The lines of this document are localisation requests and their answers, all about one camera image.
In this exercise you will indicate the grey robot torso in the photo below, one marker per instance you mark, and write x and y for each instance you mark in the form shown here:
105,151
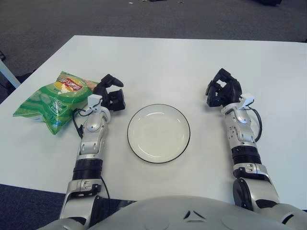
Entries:
168,215

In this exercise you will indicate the white plate with black rim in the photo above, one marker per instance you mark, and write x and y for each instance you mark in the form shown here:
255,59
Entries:
158,134

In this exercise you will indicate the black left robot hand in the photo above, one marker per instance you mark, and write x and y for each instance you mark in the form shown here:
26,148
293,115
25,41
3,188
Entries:
112,99

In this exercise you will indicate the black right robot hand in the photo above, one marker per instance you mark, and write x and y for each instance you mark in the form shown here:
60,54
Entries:
230,91

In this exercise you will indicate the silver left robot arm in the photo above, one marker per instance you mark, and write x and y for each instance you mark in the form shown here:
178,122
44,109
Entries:
90,124

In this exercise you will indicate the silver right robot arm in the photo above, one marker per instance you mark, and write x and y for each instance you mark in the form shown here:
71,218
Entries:
239,134

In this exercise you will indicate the green potato chips bag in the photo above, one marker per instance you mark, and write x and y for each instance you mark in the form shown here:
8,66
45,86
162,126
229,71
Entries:
48,100

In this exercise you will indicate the white neighbouring desk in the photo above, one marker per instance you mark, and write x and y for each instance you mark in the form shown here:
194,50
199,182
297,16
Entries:
9,76

